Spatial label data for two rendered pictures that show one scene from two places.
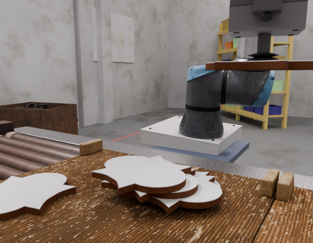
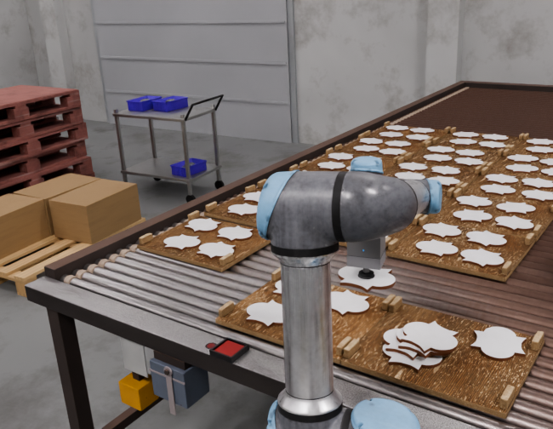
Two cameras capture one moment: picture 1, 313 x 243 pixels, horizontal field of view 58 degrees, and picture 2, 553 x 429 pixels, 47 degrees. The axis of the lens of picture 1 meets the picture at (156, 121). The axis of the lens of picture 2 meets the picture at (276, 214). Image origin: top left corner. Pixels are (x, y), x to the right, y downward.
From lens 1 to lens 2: 199 cm
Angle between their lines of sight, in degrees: 149
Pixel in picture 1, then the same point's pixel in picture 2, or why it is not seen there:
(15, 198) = (494, 335)
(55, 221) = (463, 330)
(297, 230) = (353, 329)
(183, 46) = not seen: outside the picture
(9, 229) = (479, 327)
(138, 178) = (428, 327)
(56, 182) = (487, 348)
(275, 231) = (362, 328)
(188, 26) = not seen: outside the picture
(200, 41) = not seen: outside the picture
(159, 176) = (417, 328)
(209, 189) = (390, 336)
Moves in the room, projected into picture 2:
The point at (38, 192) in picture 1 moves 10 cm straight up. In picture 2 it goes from (487, 340) to (489, 306)
